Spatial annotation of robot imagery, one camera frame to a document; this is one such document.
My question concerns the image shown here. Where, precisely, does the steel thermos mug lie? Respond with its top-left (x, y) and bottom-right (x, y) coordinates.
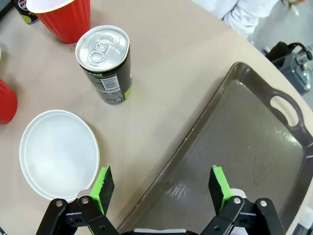
top-left (296, 47), bottom-right (313, 66)

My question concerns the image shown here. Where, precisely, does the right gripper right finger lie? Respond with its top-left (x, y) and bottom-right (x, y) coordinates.
top-left (200, 165), bottom-right (286, 235)

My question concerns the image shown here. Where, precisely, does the black soda can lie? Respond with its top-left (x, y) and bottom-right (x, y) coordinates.
top-left (13, 0), bottom-right (40, 24)
top-left (75, 25), bottom-right (134, 105)

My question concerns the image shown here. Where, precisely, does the brown plastic serving tray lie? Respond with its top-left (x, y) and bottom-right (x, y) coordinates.
top-left (117, 61), bottom-right (313, 235)

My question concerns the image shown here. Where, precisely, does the person in white hoodie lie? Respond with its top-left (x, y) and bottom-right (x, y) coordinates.
top-left (190, 0), bottom-right (284, 38)

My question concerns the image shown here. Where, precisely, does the red plastic cup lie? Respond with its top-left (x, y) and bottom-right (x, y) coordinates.
top-left (0, 78), bottom-right (18, 125)
top-left (26, 0), bottom-right (91, 45)

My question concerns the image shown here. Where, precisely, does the white plastic bowl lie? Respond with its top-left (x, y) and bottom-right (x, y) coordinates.
top-left (19, 109), bottom-right (100, 203)

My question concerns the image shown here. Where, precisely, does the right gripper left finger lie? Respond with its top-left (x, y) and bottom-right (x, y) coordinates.
top-left (36, 165), bottom-right (118, 235)

